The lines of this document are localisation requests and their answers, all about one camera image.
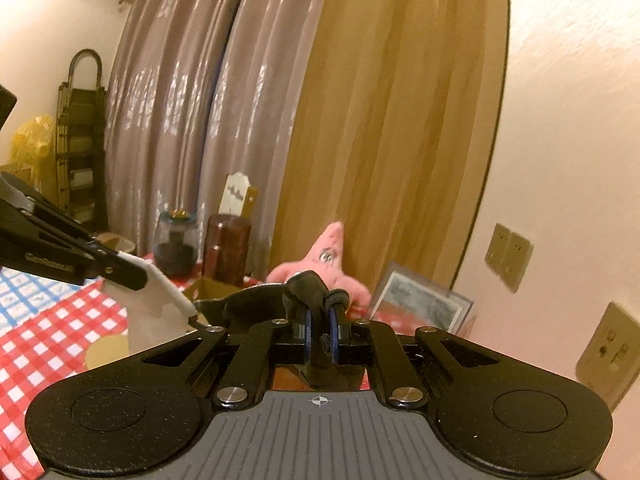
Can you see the brown cardboard box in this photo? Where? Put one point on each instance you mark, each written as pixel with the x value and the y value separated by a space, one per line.
pixel 210 290

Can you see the brown metal canister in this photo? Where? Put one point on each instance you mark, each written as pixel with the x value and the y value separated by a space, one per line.
pixel 225 250

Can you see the black folding rack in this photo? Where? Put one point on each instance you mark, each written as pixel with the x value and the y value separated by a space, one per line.
pixel 80 135

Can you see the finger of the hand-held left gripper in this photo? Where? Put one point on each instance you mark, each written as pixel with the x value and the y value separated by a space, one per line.
pixel 100 267
pixel 60 232

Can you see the pink starfish plush toy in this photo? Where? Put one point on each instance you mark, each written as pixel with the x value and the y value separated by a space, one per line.
pixel 330 245

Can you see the clear picture frame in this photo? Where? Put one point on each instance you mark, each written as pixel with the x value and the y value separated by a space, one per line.
pixel 420 300

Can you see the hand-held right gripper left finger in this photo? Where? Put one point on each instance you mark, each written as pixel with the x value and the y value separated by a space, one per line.
pixel 308 332

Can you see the beige patterned curtain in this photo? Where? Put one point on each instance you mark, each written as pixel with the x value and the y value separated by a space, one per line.
pixel 150 110
pixel 260 85

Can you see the wicker basket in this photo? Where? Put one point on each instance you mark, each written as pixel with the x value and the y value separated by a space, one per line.
pixel 112 241

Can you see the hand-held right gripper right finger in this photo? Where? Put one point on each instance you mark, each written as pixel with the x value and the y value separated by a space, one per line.
pixel 335 335

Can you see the yellow plastic bag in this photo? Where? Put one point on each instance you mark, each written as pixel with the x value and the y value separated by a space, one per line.
pixel 32 145

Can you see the large gold wall socket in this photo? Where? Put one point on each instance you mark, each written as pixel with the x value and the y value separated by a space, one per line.
pixel 610 355

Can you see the gold lid nut jar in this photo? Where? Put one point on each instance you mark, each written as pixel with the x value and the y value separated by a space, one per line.
pixel 107 355

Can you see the red checkered tablecloth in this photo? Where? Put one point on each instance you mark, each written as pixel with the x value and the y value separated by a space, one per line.
pixel 40 350

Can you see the blue checkered cloth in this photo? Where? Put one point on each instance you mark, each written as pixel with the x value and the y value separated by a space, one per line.
pixel 20 300

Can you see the black fabric face mask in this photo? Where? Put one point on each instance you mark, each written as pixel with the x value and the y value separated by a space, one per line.
pixel 305 285

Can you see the wooden door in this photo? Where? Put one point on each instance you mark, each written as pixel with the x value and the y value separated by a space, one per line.
pixel 400 110

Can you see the dark lid glass jar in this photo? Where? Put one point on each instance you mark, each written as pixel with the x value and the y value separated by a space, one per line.
pixel 175 255

